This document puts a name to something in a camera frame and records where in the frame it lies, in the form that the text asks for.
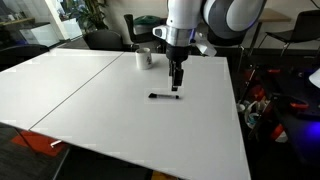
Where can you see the green bag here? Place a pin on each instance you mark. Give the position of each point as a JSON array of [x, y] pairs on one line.
[[146, 20]]

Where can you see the white planter box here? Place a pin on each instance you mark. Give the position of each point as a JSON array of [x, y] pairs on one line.
[[71, 29]]

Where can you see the white low cabinet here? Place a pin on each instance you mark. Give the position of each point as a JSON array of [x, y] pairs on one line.
[[40, 35]]

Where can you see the white mug with cartoon print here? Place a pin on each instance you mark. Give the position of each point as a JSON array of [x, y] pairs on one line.
[[143, 60]]

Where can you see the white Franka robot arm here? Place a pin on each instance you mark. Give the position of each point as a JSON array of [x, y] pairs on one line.
[[180, 13]]

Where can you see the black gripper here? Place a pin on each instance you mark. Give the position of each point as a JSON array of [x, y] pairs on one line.
[[176, 53]]

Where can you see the green potted plant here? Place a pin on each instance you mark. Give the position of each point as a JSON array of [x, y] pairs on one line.
[[90, 13]]

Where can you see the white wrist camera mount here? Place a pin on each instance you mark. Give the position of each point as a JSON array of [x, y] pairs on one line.
[[205, 45]]

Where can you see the black and grey marker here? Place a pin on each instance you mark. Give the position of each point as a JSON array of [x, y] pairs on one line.
[[163, 96]]

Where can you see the red clamp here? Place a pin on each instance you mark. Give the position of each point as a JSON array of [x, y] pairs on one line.
[[277, 131], [299, 106]]

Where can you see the black robot stand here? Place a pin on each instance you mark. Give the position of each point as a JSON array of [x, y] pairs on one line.
[[300, 143]]

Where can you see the grey metal table leg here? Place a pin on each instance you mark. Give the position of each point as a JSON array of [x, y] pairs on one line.
[[61, 163]]

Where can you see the wooden table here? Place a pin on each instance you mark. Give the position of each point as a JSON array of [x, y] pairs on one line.
[[275, 15]]

